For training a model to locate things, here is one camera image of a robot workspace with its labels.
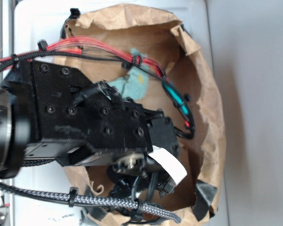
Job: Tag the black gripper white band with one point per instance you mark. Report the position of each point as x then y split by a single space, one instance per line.
149 173

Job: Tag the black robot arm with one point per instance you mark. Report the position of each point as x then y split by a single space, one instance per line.
53 113

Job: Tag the teal cloth rag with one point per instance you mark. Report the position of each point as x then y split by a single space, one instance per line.
134 83

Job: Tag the brown paper bag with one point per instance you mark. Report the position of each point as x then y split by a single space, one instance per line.
160 35

